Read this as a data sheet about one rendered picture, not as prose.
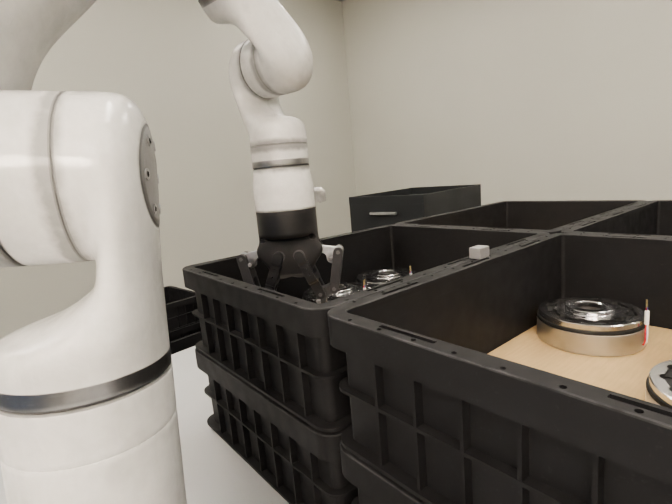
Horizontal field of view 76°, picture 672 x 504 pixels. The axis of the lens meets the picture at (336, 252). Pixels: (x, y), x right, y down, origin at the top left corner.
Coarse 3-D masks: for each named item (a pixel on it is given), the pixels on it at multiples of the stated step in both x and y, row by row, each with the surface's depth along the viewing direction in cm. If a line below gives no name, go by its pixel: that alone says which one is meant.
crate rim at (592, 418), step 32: (512, 256) 48; (416, 288) 38; (352, 320) 30; (352, 352) 30; (384, 352) 28; (416, 352) 25; (448, 352) 24; (480, 352) 24; (448, 384) 24; (480, 384) 22; (512, 384) 21; (544, 384) 20; (576, 384) 19; (512, 416) 21; (544, 416) 20; (576, 416) 19; (608, 416) 18; (640, 416) 17; (608, 448) 18; (640, 448) 17
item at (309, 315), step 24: (528, 240) 53; (216, 264) 58; (456, 264) 44; (192, 288) 53; (216, 288) 47; (240, 288) 42; (264, 288) 41; (384, 288) 38; (264, 312) 39; (288, 312) 36; (312, 312) 34; (312, 336) 34
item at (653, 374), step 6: (654, 366) 34; (660, 366) 34; (666, 366) 34; (654, 372) 33; (660, 372) 33; (666, 372) 33; (654, 378) 32; (660, 378) 32; (666, 378) 33; (654, 384) 31; (660, 384) 31; (666, 384) 31; (654, 390) 31; (660, 390) 31; (666, 390) 30; (660, 396) 31; (666, 396) 30; (666, 402) 30
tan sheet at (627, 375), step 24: (528, 336) 49; (648, 336) 47; (528, 360) 44; (552, 360) 43; (576, 360) 43; (600, 360) 42; (624, 360) 42; (648, 360) 41; (600, 384) 38; (624, 384) 38
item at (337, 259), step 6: (342, 246) 55; (336, 252) 53; (342, 252) 54; (336, 258) 54; (336, 264) 54; (336, 270) 54; (336, 276) 54; (330, 282) 54; (336, 282) 54; (330, 288) 55; (336, 288) 55
